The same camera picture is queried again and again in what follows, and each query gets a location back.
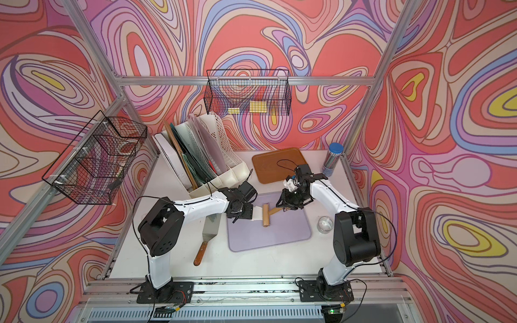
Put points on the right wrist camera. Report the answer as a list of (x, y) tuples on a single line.
[(290, 184)]

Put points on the brown wooden board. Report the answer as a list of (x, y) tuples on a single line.
[(179, 152)]

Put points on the white dough piece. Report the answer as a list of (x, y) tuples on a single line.
[(257, 213)]

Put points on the blue lid clear canister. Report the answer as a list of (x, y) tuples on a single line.
[(333, 156)]

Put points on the wooden dough roller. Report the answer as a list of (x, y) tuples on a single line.
[(267, 213)]

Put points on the black wire basket back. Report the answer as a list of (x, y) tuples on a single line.
[(248, 91)]

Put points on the white thick cutting board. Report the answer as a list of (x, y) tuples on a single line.
[(172, 158)]

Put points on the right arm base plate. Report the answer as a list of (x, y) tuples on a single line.
[(319, 291)]

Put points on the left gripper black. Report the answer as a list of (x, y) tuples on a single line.
[(248, 213)]

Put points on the black wire basket left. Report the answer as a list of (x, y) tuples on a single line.
[(93, 166)]

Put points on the metal scraper wooden handle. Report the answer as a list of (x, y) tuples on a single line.
[(210, 231)]

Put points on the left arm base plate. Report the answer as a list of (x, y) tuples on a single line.
[(179, 292)]

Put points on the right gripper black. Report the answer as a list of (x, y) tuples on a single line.
[(287, 203)]

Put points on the purple cutting board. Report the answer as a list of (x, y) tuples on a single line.
[(285, 227)]

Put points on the black wire basket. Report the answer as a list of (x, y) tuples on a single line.
[(93, 166), (248, 91)]

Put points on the dark green cutting board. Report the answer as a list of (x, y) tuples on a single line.
[(202, 171)]

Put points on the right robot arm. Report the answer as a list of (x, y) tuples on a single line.
[(355, 234)]

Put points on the brown wooden tray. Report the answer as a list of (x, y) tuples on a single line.
[(277, 165)]

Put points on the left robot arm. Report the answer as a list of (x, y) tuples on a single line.
[(159, 230)]

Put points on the white board rack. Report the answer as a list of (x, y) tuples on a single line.
[(226, 177)]

